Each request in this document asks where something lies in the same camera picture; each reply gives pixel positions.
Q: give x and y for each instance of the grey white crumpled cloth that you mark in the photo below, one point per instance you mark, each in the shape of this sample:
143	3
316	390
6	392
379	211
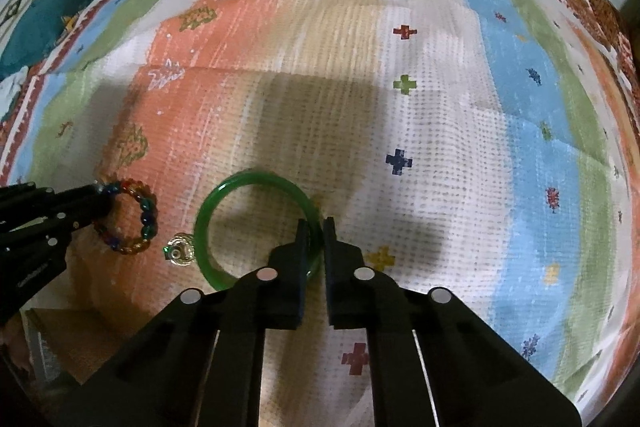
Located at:
7	97

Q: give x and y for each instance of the person's left hand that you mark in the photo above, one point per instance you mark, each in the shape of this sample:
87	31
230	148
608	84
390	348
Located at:
15	349

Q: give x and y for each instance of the green jade bangle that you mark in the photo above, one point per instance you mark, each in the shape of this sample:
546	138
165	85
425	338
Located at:
210	212

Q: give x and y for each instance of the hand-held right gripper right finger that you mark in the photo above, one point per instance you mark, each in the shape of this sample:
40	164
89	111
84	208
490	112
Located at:
331	247

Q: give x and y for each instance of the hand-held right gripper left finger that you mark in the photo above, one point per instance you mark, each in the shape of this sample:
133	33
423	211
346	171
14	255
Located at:
301	247

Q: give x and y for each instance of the striped woven mat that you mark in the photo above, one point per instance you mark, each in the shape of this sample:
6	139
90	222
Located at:
350	82

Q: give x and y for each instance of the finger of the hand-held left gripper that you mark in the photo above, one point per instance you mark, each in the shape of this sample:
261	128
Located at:
45	239
65	202

